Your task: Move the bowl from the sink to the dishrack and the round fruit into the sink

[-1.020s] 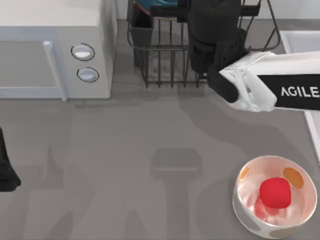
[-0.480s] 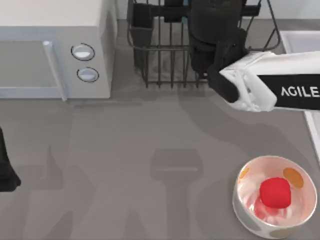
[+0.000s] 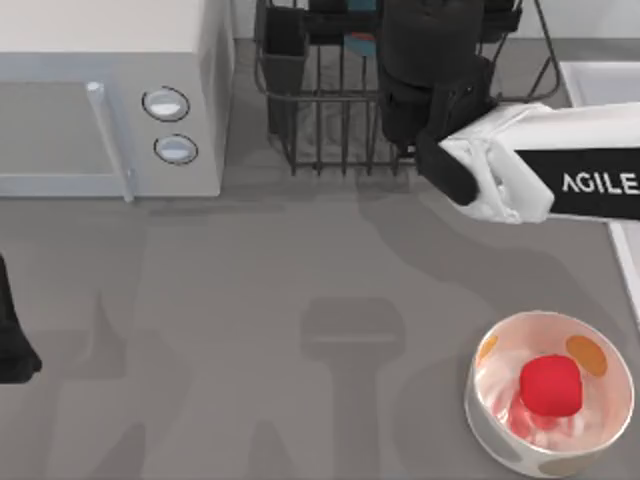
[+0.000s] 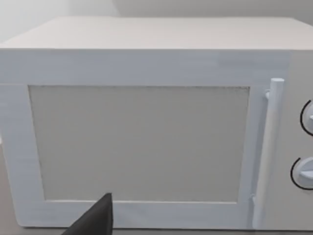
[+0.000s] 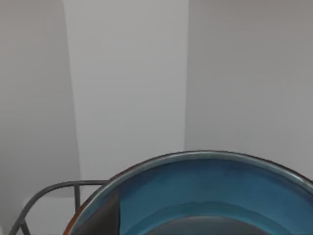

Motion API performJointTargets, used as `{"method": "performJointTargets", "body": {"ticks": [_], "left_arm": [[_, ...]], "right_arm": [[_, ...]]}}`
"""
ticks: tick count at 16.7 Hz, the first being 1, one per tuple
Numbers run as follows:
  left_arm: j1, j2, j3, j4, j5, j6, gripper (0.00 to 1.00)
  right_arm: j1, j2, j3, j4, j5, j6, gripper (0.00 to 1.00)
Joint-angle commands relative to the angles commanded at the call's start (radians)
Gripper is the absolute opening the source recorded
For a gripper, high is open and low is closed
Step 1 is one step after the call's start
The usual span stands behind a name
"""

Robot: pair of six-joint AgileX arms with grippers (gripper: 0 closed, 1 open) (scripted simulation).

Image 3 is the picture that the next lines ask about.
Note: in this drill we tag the small round microwave knob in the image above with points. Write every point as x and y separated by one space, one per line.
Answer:
175 149

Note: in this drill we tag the black cutlery holder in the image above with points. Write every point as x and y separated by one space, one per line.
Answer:
283 60

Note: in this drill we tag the pale microwave oven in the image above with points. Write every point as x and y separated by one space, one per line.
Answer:
210 75

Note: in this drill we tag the blue and orange item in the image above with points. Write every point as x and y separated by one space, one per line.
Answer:
361 45

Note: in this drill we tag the large round microwave knob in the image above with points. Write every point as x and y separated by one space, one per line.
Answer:
165 104

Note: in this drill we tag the red apple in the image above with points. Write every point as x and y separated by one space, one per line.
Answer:
551 385

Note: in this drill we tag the microwave glass door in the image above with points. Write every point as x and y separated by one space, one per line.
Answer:
45 130

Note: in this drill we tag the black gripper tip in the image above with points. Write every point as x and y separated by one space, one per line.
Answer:
12 340

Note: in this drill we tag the white bowl with orange spots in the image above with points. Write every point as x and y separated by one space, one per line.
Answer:
607 400

